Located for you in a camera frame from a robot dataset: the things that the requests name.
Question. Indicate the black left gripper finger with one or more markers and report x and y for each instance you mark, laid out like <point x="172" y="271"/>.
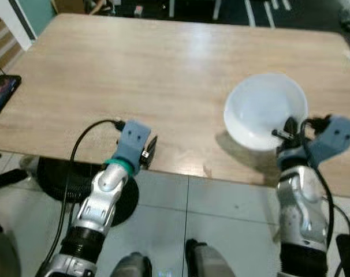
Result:
<point x="155" y="144"/>

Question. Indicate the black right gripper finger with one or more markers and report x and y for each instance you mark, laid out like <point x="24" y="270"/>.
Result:
<point x="283" y="136"/>
<point x="291" y="126"/>

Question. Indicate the white bowl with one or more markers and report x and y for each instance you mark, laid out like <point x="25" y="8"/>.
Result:
<point x="261" y="107"/>

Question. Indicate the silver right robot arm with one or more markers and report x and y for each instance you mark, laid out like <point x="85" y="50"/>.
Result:
<point x="302" y="202"/>

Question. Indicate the black round base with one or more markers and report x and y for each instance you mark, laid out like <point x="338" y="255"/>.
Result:
<point x="54" y="179"/>

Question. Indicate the robot left leg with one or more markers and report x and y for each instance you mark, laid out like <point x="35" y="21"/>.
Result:
<point x="133" y="266"/>

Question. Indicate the robot leg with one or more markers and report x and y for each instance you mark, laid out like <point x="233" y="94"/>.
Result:
<point x="209" y="262"/>
<point x="133" y="266"/>

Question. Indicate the robot right leg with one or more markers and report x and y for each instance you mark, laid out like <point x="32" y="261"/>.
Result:
<point x="209" y="262"/>

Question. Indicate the black smartphone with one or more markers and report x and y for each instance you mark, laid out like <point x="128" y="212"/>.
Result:
<point x="3" y="95"/>

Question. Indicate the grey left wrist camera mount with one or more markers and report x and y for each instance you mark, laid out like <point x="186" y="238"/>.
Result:
<point x="133" y="141"/>

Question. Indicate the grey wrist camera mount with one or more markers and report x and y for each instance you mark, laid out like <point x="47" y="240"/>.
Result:
<point x="337" y="135"/>
<point x="133" y="141"/>

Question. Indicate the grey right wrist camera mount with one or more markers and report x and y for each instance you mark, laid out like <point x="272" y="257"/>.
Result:
<point x="337" y="135"/>

